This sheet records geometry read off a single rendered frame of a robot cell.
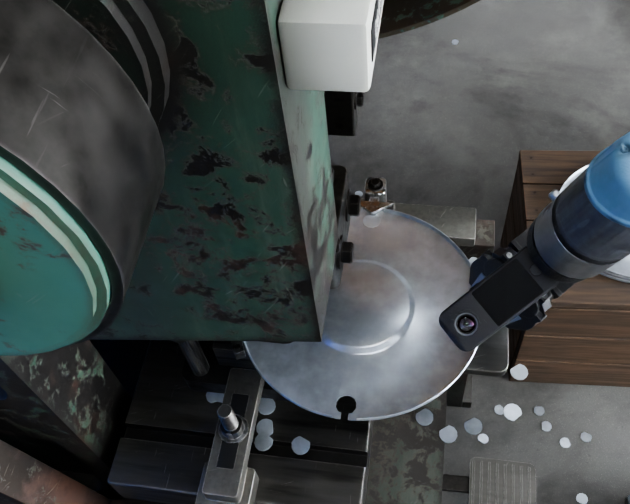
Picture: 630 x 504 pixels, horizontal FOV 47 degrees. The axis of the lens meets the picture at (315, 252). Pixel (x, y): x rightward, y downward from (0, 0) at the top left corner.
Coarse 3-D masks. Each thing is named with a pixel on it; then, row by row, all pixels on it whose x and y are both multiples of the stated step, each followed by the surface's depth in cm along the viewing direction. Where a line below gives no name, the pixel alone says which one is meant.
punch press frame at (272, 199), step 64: (64, 0) 28; (128, 0) 29; (192, 0) 29; (256, 0) 29; (128, 64) 31; (192, 64) 32; (256, 64) 32; (192, 128) 36; (256, 128) 35; (320, 128) 45; (192, 192) 40; (256, 192) 39; (320, 192) 47; (192, 256) 46; (256, 256) 45; (320, 256) 49; (128, 320) 55; (192, 320) 53; (256, 320) 52; (320, 320) 52; (0, 384) 71; (64, 384) 77; (128, 384) 98; (64, 448) 93; (384, 448) 90
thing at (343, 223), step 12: (336, 168) 73; (336, 180) 73; (336, 192) 72; (348, 192) 75; (336, 204) 71; (348, 204) 75; (360, 204) 76; (336, 216) 70; (348, 216) 76; (348, 228) 78; (348, 252) 71; (336, 264) 71; (336, 276) 73
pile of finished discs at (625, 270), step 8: (584, 168) 148; (576, 176) 147; (568, 184) 146; (560, 192) 145; (616, 264) 134; (624, 264) 134; (608, 272) 134; (616, 272) 133; (624, 272) 133; (624, 280) 134
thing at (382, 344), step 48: (384, 240) 92; (432, 240) 91; (336, 288) 87; (384, 288) 87; (432, 288) 87; (336, 336) 84; (384, 336) 83; (432, 336) 83; (288, 384) 81; (336, 384) 81; (384, 384) 80; (432, 384) 80
